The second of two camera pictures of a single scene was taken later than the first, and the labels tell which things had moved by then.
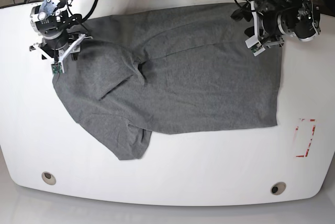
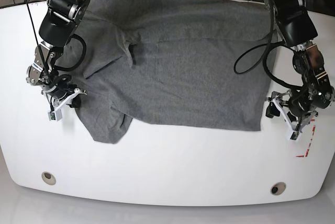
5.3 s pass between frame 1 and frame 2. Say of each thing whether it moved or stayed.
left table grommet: stayed
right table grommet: stayed
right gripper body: moved
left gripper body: moved
